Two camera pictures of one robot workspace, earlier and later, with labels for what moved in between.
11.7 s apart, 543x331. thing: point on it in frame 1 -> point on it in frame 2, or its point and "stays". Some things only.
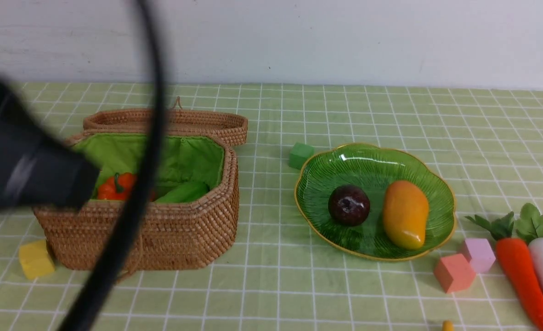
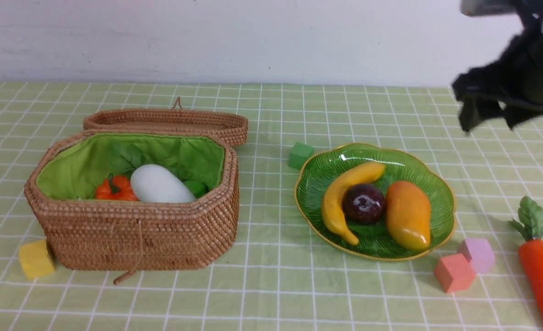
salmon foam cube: x=454 y=273 stays
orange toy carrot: x=514 y=263 -> x=538 y=261
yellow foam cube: x=35 y=259 stays
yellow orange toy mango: x=405 y=209 stays
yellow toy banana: x=448 y=325 -> x=332 y=198
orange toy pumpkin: x=119 y=187 stays
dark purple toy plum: x=348 y=205 -> x=364 y=203
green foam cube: x=299 y=153 stays
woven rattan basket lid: x=137 y=120 stays
